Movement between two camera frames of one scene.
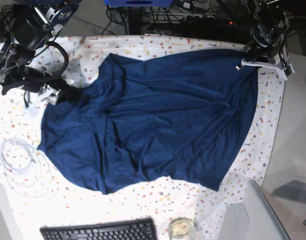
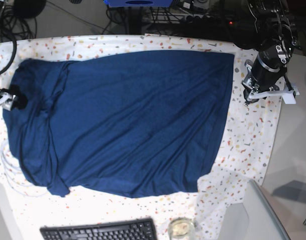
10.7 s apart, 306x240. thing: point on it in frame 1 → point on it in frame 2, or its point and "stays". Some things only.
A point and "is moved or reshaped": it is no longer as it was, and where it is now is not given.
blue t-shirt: [181, 115] is moved or reshaped
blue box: [138, 3] stays
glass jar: [181, 228] stays
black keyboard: [138, 229] stays
